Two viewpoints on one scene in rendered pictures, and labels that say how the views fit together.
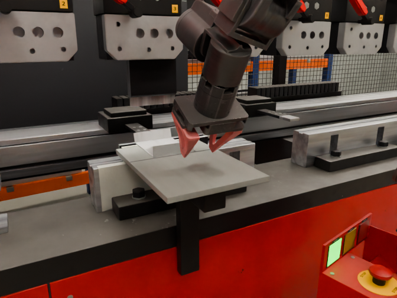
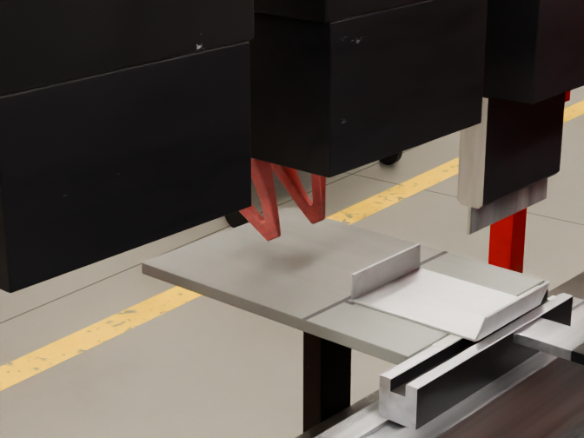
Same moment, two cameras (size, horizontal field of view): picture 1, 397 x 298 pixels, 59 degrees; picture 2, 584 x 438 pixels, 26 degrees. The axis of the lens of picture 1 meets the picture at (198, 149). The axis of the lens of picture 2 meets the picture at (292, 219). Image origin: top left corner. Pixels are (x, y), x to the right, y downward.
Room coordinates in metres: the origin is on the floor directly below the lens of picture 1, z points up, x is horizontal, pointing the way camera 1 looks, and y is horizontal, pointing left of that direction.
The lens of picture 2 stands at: (1.46, -0.34, 1.37)
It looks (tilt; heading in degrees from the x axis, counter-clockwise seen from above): 20 degrees down; 159
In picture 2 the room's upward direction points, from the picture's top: straight up
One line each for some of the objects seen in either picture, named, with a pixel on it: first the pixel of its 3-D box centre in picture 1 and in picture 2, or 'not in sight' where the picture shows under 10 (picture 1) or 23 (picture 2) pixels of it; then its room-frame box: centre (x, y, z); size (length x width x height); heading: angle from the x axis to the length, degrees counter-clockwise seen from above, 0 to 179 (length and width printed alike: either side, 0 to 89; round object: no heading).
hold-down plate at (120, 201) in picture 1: (183, 194); not in sight; (0.71, 0.03, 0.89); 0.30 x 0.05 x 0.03; 118
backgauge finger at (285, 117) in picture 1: (265, 109); not in sight; (1.07, -0.20, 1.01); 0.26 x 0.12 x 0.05; 28
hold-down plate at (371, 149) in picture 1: (359, 156); not in sight; (0.97, -0.47, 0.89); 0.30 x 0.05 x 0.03; 118
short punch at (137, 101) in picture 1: (152, 81); (512, 150); (0.74, 0.10, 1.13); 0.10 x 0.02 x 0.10; 118
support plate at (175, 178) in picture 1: (184, 163); (339, 276); (0.61, 0.03, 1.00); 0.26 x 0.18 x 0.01; 28
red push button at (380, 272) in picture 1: (379, 277); not in sight; (0.55, -0.33, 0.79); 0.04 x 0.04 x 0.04
